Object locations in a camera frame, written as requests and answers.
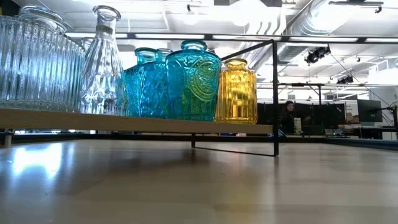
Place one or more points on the black computer monitor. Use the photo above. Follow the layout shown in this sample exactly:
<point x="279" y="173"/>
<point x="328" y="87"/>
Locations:
<point x="370" y="110"/>

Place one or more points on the small teal glass vase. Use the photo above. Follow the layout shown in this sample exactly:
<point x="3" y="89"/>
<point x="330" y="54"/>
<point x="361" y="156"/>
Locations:
<point x="155" y="93"/>

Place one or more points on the small clear glass vase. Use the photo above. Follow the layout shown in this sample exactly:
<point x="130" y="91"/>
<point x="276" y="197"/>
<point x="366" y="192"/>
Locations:
<point x="37" y="68"/>

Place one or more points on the cylindrical amber glass vase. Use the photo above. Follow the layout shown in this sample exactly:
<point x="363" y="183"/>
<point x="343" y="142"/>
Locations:
<point x="236" y="93"/>

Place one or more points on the long fluorescent light bar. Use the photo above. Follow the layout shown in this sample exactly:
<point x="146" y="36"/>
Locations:
<point x="168" y="36"/>

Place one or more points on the labelled clear glass carafe vase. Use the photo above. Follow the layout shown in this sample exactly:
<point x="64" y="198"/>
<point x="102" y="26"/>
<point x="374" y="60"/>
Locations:
<point x="102" y="71"/>

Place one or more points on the wide teal glass vase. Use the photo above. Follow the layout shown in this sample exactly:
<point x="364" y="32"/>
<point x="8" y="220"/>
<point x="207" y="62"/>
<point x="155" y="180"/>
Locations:
<point x="144" y="55"/>

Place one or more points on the rounded teal glass vase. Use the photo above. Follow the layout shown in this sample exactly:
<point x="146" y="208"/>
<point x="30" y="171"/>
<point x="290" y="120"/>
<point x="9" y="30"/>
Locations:
<point x="192" y="84"/>

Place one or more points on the person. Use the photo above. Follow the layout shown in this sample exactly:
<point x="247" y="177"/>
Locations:
<point x="287" y="119"/>

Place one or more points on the black rig camera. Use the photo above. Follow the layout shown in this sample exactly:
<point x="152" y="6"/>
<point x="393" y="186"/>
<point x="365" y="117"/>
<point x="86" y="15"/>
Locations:
<point x="345" y="80"/>
<point x="315" y="56"/>

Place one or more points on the white packet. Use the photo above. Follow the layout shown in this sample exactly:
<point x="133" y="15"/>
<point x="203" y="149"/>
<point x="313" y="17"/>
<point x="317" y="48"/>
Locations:
<point x="297" y="126"/>

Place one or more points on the black aluminium table frame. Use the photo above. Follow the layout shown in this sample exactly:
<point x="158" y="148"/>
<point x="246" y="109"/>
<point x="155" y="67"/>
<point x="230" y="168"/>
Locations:
<point x="373" y="143"/>

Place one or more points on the silver ventilation duct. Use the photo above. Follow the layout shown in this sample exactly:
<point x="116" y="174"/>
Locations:
<point x="311" y="21"/>

